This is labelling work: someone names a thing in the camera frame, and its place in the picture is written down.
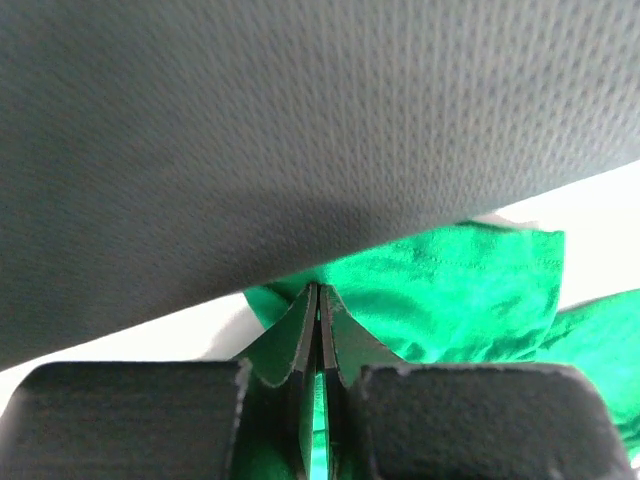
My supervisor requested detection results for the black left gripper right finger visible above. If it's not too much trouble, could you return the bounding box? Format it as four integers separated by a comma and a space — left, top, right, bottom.
319, 286, 633, 479

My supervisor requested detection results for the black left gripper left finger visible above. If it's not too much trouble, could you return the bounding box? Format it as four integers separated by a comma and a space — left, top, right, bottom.
1, 285, 318, 479

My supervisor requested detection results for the green t-shirt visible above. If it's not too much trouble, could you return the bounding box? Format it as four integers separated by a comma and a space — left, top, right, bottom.
244, 223, 639, 463

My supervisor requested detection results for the folded grey t-shirt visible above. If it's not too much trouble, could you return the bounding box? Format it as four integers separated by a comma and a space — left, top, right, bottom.
1, 1, 639, 368

